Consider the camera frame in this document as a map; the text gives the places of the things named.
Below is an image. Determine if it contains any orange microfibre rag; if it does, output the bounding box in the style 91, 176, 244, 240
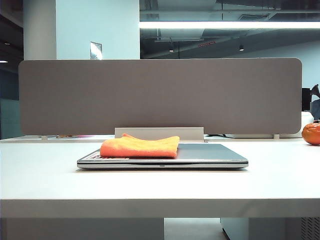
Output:
99, 133, 181, 159

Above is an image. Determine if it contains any grey Dell laptop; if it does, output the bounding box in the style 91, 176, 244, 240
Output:
76, 143, 249, 170

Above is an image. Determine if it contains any grey fabric desk divider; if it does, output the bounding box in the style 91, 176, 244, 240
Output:
18, 57, 303, 136

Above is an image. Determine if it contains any paper sign on pillar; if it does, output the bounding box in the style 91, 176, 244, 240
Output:
89, 41, 103, 61

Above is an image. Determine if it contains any white ceiling light strip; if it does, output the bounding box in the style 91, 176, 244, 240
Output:
138, 20, 320, 30

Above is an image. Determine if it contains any black computer monitor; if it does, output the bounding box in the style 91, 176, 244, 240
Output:
301, 87, 313, 112

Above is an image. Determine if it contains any orange tangerine fruit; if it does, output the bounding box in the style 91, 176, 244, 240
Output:
301, 122, 320, 146

